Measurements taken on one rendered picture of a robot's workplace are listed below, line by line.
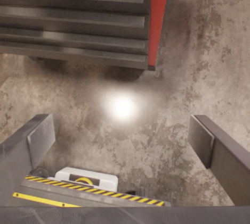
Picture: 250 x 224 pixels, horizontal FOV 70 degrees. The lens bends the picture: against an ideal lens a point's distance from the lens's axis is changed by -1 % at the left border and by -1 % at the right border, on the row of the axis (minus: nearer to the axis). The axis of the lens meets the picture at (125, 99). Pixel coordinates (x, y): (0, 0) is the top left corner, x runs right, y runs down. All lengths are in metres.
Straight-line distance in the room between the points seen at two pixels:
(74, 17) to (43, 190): 0.53
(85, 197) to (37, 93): 0.63
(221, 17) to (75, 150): 0.99
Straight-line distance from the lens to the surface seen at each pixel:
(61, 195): 0.67
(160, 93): 0.90
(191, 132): 0.17
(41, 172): 0.95
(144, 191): 0.83
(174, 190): 0.95
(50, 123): 0.16
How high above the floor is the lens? 0.89
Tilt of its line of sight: 81 degrees down
